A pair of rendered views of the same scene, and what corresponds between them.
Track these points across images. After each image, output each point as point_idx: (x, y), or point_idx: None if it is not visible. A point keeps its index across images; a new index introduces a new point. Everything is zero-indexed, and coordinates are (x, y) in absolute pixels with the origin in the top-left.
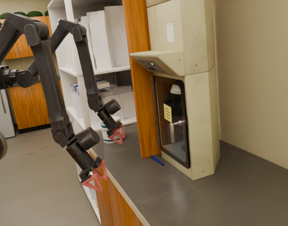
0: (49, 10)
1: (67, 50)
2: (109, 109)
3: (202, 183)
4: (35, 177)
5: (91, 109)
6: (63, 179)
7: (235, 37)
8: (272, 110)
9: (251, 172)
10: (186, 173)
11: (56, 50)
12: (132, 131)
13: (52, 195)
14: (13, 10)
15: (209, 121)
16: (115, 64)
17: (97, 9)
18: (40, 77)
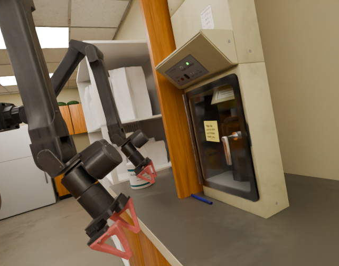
0: (77, 83)
1: (93, 112)
2: (135, 141)
3: (284, 221)
4: (69, 238)
5: (113, 143)
6: None
7: (269, 49)
8: None
9: None
10: (251, 209)
11: (85, 117)
12: (161, 175)
13: (84, 256)
14: None
15: (274, 129)
16: (139, 117)
17: None
18: (7, 52)
